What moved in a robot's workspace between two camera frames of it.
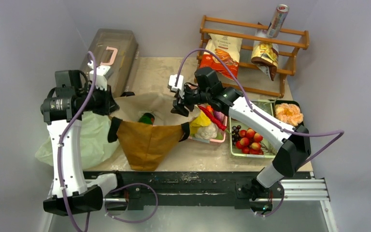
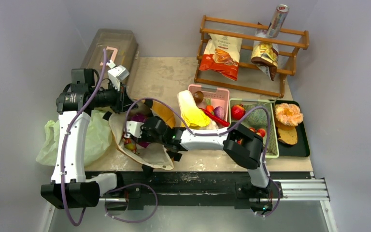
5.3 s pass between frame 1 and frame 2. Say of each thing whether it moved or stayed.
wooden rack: stayed
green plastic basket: stayed
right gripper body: moved
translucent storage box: stayed
